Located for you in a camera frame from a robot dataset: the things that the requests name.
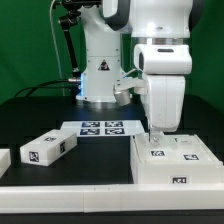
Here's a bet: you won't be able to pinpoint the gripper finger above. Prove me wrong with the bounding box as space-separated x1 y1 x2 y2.
149 129 164 146

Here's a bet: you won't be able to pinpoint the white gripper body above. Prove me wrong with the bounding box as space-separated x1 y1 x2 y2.
134 44 192 132

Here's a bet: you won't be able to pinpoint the white door panel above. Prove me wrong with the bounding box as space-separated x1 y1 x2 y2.
135 134 178 163
171 135 213 164

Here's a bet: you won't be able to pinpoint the white cabinet body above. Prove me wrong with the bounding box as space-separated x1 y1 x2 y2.
130 135 224 184

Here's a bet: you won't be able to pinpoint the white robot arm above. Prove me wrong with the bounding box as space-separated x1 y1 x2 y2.
79 0 204 144

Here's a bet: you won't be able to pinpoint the white cabinet top block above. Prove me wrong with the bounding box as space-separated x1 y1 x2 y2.
20 129 77 166

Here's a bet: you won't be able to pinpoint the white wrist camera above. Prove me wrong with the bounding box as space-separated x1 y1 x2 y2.
113 77 146 106

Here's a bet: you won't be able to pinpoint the white workspace border frame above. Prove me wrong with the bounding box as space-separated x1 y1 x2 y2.
0 148 224 214

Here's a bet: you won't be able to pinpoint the white marker base plate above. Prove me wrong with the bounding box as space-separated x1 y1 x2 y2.
61 120 144 137

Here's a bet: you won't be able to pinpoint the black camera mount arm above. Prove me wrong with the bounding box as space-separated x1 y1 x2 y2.
53 0 102 79

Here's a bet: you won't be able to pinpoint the black cables on table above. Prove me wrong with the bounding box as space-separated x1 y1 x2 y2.
13 78 83 98

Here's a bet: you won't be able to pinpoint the white cable at back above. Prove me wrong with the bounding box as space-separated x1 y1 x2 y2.
49 0 66 97

